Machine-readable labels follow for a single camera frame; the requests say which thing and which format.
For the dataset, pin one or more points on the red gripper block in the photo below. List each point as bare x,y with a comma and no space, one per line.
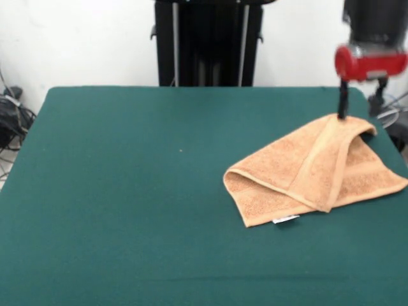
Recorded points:
373,65

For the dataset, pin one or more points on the orange terry towel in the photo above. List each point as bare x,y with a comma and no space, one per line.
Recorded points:
287,165

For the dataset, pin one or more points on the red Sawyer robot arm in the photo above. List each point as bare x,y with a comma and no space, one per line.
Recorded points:
376,19

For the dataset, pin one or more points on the dark green table cloth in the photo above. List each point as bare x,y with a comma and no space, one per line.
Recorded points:
95,207

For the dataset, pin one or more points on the black furniture frame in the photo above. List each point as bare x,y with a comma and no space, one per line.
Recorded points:
400,135

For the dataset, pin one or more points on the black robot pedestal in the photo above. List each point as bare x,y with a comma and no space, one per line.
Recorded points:
207,48

